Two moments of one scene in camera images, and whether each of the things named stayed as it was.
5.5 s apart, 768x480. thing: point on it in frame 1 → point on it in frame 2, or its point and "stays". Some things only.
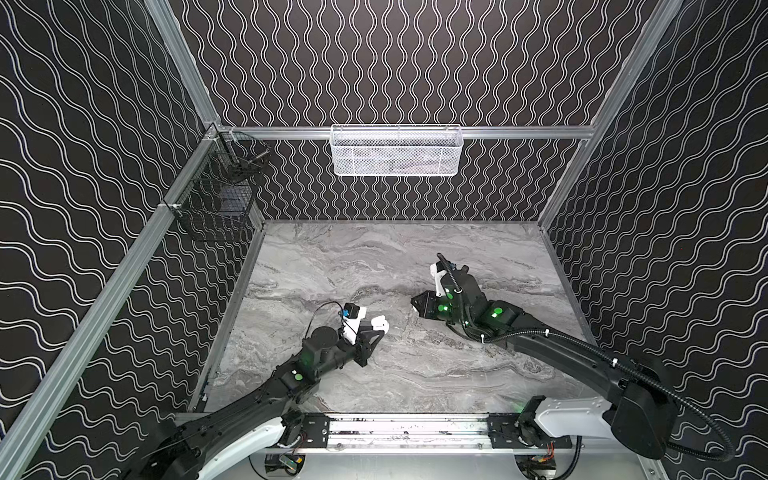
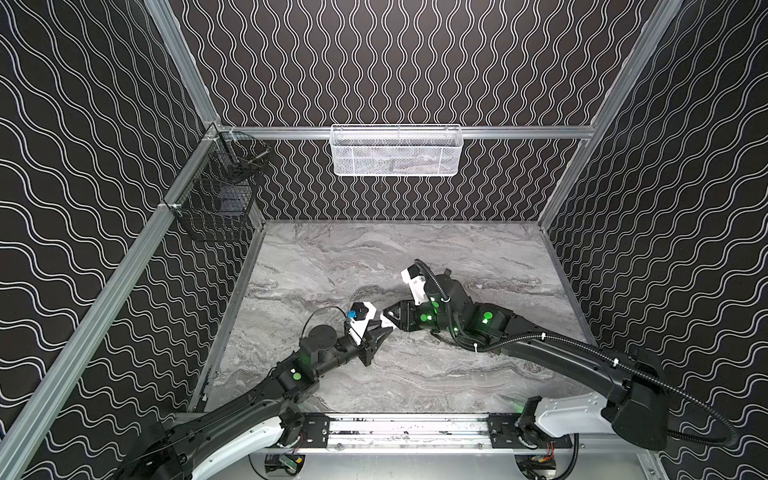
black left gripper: (366, 342) stays
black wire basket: (217, 203) stays
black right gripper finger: (420, 303) → (395, 312)
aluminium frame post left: (21, 431) stays
